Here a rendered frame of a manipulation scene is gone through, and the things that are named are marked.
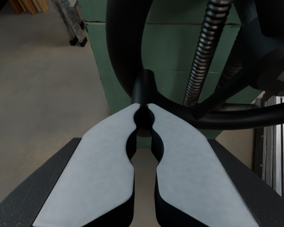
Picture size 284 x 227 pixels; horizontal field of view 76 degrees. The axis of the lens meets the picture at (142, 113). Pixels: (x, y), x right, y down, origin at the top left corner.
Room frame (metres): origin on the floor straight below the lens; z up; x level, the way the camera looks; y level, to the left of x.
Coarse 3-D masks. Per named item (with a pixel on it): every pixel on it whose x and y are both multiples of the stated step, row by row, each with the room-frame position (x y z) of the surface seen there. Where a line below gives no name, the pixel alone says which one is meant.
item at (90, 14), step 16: (80, 0) 0.29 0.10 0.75; (96, 0) 0.29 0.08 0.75; (160, 0) 0.30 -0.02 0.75; (176, 0) 0.30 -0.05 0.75; (192, 0) 0.30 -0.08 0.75; (208, 0) 0.30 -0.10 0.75; (96, 16) 0.29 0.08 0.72; (160, 16) 0.30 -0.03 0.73; (176, 16) 0.30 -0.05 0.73; (192, 16) 0.30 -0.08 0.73
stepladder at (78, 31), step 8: (56, 0) 1.09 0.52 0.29; (64, 0) 1.07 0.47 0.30; (72, 0) 1.14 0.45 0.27; (56, 8) 1.07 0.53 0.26; (64, 8) 1.05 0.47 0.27; (72, 8) 1.07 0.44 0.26; (64, 16) 1.09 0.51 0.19; (72, 16) 1.07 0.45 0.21; (64, 24) 1.06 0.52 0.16; (72, 24) 1.04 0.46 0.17; (80, 24) 1.23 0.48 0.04; (72, 32) 1.09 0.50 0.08; (80, 32) 1.07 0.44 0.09; (72, 40) 1.06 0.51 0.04; (80, 40) 1.04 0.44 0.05
